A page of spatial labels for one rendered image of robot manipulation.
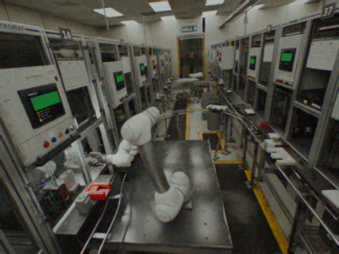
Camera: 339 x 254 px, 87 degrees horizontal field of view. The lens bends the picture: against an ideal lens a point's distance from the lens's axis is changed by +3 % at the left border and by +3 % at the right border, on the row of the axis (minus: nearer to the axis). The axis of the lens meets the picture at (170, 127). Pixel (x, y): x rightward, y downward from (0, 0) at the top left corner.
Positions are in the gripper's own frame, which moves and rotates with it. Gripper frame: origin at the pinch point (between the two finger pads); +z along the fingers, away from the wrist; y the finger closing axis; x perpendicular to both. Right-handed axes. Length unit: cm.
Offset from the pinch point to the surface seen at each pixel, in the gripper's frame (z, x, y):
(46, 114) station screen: -17, 43, 58
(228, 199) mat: -140, -54, -99
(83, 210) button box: -26, 51, -5
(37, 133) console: -15, 50, 50
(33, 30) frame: -13, 26, 101
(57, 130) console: -15, 37, 46
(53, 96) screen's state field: -17, 34, 66
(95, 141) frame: 3.0, -25.3, 6.2
